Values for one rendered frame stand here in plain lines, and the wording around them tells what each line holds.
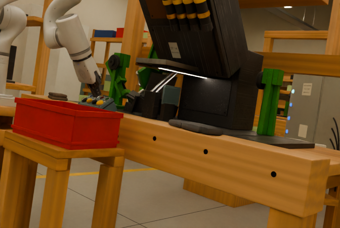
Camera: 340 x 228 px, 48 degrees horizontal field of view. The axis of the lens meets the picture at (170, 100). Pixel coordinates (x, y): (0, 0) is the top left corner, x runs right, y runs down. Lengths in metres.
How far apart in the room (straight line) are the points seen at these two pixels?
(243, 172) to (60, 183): 0.53
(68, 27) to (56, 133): 0.41
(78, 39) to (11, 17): 0.52
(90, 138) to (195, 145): 0.33
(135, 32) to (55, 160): 1.37
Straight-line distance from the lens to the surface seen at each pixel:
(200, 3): 1.33
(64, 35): 1.45
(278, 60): 1.86
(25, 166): 1.87
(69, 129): 1.19
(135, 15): 2.38
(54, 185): 1.19
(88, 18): 10.11
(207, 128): 1.19
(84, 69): 1.48
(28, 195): 2.12
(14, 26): 1.90
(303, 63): 1.80
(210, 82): 1.67
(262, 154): 1.08
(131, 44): 2.36
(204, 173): 1.18
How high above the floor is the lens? 1.01
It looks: 1 degrees down
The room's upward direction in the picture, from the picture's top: 8 degrees clockwise
